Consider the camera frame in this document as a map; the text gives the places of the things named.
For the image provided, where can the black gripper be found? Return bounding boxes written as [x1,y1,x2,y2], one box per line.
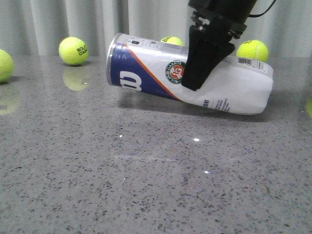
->
[182,0,256,91]

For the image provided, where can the white blue tennis ball can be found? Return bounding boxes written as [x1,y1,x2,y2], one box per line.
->
[107,33,273,115]

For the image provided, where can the centre tennis ball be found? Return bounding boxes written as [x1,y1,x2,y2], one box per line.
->
[161,36,184,46]

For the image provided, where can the right tennis ball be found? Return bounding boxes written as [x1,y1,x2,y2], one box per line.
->
[236,40,269,62]

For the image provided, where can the Roland Garros labelled tennis ball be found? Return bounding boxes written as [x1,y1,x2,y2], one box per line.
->
[58,37,89,65]

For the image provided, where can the far-left tennis ball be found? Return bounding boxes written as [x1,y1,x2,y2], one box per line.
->
[0,50,14,82]

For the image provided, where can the grey pleated curtain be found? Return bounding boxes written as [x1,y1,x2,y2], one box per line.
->
[0,0,312,58]

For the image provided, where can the black cable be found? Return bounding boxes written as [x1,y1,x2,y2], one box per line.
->
[249,0,277,18]

